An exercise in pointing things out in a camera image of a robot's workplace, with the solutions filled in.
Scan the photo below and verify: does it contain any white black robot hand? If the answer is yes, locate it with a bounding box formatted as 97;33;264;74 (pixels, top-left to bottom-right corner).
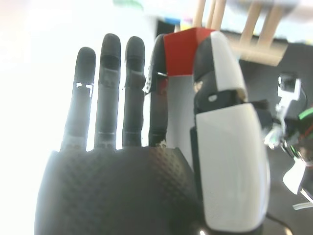
34;31;271;235

